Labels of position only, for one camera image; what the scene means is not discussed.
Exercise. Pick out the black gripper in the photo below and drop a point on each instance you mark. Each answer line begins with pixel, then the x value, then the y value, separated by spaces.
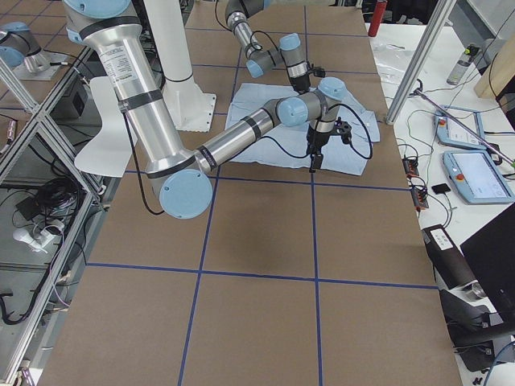
pixel 316 139
pixel 299 84

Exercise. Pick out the red cylindrical bottle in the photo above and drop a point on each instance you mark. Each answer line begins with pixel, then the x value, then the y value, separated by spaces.
pixel 377 18

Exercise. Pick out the orange circuit board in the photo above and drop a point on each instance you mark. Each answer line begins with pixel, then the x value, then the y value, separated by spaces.
pixel 410 166

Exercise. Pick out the teach pendant tablet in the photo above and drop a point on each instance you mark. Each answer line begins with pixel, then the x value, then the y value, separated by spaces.
pixel 476 177
pixel 450 133

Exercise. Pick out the metal reacher grabber stick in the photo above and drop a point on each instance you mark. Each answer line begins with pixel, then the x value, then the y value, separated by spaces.
pixel 444 112

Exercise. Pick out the clear water bottle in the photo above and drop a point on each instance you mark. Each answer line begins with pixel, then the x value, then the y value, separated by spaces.
pixel 463 63

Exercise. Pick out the far teach pendant tablet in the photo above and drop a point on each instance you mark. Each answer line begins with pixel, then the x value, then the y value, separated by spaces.
pixel 450 133

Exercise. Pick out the white central pedestal column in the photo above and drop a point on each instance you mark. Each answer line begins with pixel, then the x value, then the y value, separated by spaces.
pixel 191 108

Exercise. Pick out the white power strip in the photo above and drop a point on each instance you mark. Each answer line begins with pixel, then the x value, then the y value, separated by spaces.
pixel 40 240

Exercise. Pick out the aluminium frame post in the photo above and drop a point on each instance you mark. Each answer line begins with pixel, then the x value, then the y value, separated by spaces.
pixel 425 45

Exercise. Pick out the black box white label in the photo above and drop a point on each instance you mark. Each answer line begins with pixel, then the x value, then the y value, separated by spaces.
pixel 447 259

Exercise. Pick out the white plastic chair seat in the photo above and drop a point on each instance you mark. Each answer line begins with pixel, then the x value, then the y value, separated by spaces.
pixel 109 152

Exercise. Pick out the clear plastic bag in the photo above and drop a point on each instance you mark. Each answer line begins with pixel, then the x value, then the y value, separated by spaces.
pixel 391 61

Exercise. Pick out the black monitor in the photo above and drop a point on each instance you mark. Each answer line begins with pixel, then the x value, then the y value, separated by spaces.
pixel 490 255

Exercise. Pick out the near teach pendant tablet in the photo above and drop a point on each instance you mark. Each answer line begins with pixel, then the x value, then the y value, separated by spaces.
pixel 476 177

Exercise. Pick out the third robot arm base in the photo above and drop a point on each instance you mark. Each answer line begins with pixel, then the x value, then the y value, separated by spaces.
pixel 21 51

